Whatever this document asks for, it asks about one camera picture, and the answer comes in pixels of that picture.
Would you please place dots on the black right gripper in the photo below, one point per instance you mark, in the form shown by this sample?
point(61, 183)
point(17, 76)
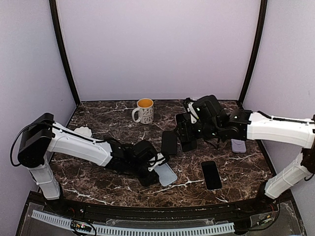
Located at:
point(185, 129)

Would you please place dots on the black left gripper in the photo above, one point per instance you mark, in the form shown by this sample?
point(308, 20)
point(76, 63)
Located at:
point(147, 181)

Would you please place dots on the pink phone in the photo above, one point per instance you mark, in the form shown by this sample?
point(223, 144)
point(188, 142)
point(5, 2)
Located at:
point(185, 147)

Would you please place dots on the light blue phone case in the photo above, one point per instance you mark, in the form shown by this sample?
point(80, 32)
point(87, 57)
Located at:
point(166, 175)

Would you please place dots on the black phone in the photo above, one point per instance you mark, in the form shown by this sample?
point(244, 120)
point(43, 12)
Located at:
point(211, 175)
point(169, 142)

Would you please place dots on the clear magsafe phone case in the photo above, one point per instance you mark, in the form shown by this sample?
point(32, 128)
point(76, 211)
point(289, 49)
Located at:
point(212, 189)

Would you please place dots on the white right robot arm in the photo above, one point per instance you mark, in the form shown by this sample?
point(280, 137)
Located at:
point(206, 119)

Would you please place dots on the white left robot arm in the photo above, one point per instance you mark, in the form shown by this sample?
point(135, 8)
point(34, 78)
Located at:
point(45, 135)

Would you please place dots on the lilac phone case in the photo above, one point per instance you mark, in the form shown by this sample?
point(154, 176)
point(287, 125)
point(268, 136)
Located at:
point(238, 146)

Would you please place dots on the white mug orange inside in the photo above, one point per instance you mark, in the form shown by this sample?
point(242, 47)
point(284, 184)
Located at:
point(144, 112)

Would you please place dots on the white scalloped bowl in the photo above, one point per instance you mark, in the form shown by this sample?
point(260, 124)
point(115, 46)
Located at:
point(85, 131)

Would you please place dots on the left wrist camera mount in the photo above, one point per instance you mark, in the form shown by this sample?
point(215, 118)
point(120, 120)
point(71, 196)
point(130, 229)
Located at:
point(160, 159)

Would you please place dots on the white slotted cable duct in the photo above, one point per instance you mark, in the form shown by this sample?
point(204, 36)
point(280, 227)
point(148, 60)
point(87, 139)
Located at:
point(81, 228)

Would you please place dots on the black front table rail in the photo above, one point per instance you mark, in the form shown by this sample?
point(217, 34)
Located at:
point(238, 211)

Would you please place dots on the black right frame post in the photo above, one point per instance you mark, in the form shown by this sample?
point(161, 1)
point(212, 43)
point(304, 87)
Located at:
point(254, 52)

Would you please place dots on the black frame post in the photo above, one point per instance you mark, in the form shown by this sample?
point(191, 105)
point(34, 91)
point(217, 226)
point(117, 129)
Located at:
point(62, 51)
point(254, 52)

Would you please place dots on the black left frame post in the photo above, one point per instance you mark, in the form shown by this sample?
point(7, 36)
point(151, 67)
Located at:
point(62, 51)

